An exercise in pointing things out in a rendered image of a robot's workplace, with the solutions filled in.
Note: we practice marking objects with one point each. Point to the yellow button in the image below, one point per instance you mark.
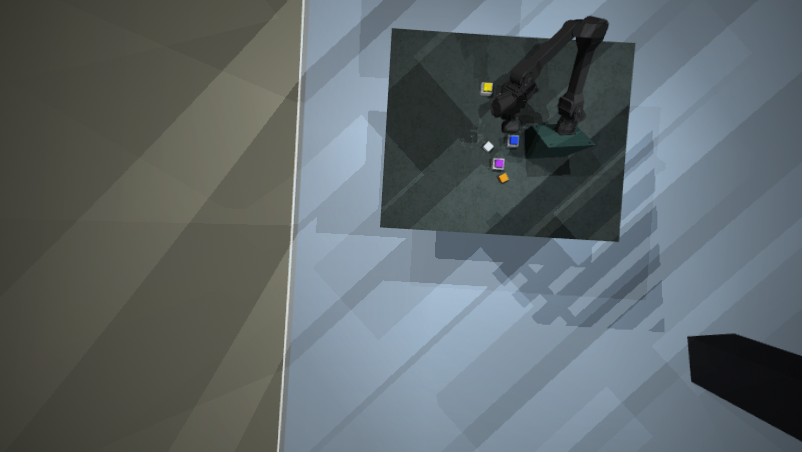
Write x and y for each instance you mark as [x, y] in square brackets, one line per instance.
[486, 89]

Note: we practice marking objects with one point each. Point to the blue button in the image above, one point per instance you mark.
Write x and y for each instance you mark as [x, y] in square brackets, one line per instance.
[512, 142]

